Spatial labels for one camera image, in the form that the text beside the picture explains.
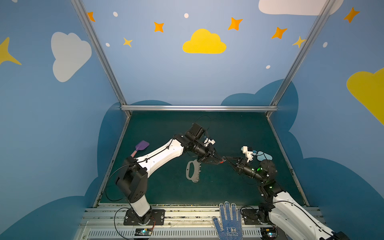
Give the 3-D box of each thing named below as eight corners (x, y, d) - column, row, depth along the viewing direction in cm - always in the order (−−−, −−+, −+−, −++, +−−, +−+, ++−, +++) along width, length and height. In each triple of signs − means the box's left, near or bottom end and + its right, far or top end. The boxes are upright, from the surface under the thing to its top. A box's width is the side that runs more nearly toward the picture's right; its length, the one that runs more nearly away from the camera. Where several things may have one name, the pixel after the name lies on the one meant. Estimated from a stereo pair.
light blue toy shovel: (254, 161, 98) (256, 158, 96) (252, 153, 102) (253, 151, 100) (271, 161, 99) (273, 158, 96) (268, 153, 102) (270, 151, 100)
